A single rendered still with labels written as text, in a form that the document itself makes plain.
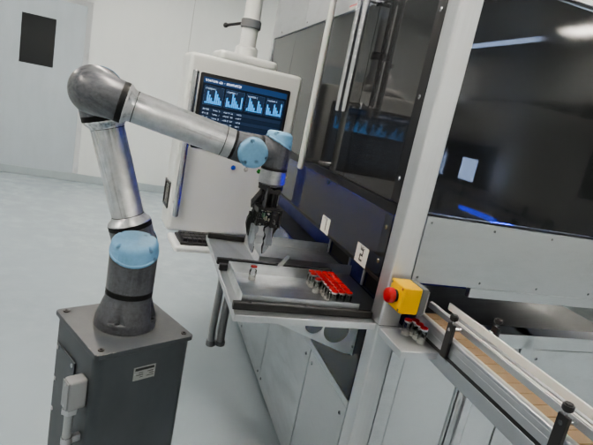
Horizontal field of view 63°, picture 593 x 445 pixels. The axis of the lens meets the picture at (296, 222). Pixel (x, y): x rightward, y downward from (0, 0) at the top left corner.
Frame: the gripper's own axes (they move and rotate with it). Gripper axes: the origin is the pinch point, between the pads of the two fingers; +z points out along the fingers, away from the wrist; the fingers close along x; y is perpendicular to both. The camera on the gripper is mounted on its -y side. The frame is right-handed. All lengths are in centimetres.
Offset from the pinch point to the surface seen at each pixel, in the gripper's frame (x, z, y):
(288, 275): 13.2, 9.7, -4.9
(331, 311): 18.1, 8.8, 22.6
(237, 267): -3.7, 8.4, -5.0
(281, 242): 19.1, 8.5, -39.1
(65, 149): -129, 61, -528
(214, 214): -3, 9, -74
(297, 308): 8.3, 8.7, 22.6
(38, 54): -168, -46, -528
